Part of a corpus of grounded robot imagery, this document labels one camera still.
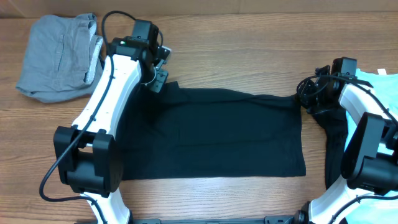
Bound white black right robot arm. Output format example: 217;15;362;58
288;57;397;223

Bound dark garment under pile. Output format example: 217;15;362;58
312;110;348;189

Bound light blue t-shirt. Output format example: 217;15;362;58
341;68;398;224

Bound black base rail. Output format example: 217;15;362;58
132;215;308;224

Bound folded grey shorts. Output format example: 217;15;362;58
16;13;103;103

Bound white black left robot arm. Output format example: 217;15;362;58
51;20;171;223

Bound black t-shirt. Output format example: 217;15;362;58
116;82;306;180

